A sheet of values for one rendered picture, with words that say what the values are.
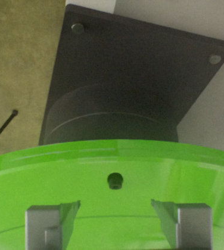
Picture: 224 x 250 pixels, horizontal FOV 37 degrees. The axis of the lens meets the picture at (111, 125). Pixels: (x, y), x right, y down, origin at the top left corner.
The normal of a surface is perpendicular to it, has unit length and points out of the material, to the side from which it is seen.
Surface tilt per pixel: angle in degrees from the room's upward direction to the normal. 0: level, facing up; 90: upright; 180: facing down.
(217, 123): 0
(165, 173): 24
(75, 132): 90
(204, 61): 0
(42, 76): 0
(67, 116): 90
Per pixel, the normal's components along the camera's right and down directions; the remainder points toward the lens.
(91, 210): -0.03, 0.51
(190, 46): 0.01, 0.81
